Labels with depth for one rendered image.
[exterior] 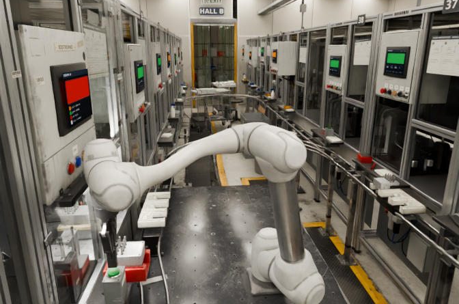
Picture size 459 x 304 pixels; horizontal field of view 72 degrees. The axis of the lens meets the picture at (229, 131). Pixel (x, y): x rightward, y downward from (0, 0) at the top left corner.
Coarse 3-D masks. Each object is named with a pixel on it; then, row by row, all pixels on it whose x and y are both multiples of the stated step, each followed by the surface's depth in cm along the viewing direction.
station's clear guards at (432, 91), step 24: (408, 24) 209; (432, 24) 188; (456, 24) 171; (432, 48) 187; (456, 48) 170; (432, 72) 188; (456, 72) 171; (432, 96) 189; (456, 96) 172; (384, 120) 240; (432, 120) 190; (456, 120) 172; (384, 144) 240; (432, 144) 266
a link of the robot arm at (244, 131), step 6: (234, 126) 122; (240, 126) 121; (246, 126) 120; (252, 126) 118; (240, 132) 119; (246, 132) 118; (252, 132) 116; (240, 138) 118; (246, 138) 117; (240, 144) 118; (246, 144) 117; (240, 150) 120; (246, 150) 119
